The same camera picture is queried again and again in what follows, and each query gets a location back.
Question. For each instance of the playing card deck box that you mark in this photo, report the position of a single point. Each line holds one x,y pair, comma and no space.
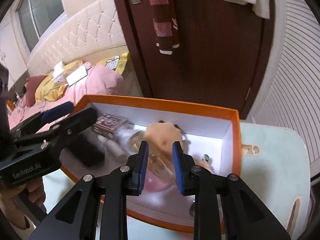
108,125

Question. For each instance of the dark red pillow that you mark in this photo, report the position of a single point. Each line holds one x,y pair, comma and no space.
31,87

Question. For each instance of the white charger adapter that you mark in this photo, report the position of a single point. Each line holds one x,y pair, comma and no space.
58,72

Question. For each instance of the yellow pillow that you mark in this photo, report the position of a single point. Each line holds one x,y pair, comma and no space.
50,91

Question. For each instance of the orange cardboard box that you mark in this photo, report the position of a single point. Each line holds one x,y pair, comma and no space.
210,130

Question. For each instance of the pink bed quilt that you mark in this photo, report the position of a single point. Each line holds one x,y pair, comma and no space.
100,80

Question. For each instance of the pig figure keychain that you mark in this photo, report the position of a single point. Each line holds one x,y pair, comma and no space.
204,162

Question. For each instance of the window with grey glass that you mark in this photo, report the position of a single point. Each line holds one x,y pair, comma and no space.
35,17

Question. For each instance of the cartoon light green table mat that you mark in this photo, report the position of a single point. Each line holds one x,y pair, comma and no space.
279,175

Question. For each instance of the dark brown wooden door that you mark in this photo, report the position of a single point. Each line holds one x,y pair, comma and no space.
222,57

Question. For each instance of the brown bear plush keychain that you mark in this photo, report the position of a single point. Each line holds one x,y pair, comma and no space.
162,135

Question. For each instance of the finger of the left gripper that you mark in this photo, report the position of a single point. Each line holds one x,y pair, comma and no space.
58,134
38,120

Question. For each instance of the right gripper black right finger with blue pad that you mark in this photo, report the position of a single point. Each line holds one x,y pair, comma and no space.
223,203

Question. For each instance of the maroon pink striped scarf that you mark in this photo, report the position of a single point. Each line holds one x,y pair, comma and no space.
165,25

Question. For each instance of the white louvered closet door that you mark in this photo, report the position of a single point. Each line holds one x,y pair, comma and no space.
290,97

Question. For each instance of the black small box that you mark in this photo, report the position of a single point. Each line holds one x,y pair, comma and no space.
85,151

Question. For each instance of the silver clear capsule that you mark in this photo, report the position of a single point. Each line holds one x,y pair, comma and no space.
192,209

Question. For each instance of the cream tufted headboard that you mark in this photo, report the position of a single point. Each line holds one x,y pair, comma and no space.
93,29

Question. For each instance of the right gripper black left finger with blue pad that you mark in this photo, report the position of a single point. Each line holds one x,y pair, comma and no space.
97,199

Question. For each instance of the pink translucent heart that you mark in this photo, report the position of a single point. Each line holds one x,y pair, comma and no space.
154,184

